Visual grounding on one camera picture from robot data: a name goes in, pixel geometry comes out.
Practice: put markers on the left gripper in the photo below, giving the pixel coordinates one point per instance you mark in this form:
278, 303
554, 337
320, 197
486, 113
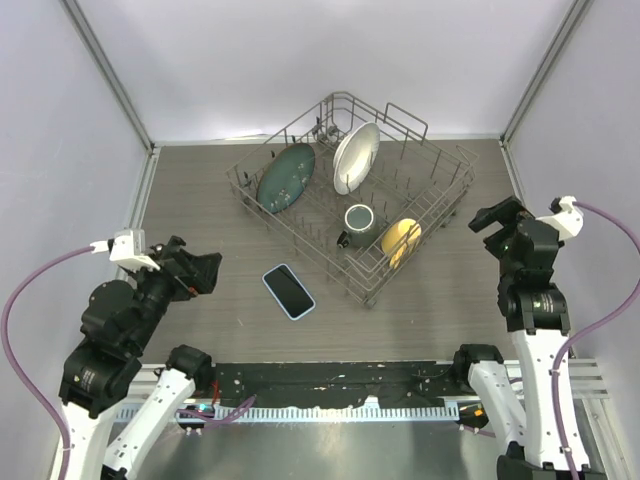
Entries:
202, 271

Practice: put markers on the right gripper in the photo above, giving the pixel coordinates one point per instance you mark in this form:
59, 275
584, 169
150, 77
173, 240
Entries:
506, 212

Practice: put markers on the light blue smartphone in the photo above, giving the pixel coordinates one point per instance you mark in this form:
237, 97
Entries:
288, 291

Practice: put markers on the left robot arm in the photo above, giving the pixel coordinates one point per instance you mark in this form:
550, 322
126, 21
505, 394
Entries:
117, 325

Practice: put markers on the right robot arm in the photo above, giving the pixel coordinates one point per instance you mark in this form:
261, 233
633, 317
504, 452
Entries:
537, 431

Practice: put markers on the yellow cup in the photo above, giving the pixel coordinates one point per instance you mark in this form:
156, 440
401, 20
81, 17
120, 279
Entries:
400, 240

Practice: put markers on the teal ceramic plate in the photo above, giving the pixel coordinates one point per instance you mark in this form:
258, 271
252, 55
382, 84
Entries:
286, 177

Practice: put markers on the dark green mug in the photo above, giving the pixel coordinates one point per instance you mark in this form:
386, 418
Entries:
362, 226

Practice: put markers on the white ceramic plate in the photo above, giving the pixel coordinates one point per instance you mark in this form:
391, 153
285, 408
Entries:
355, 157

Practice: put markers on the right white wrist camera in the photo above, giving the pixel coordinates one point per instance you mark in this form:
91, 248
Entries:
566, 217

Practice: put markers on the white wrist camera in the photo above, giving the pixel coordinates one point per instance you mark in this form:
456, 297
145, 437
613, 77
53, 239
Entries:
566, 217
127, 250

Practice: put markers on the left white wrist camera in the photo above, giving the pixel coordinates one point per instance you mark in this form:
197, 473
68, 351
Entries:
127, 250

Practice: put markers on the grey wire dish rack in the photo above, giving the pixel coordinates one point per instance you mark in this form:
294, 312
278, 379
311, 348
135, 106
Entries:
412, 177

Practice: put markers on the white slotted cable duct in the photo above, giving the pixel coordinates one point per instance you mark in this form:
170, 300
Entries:
370, 411

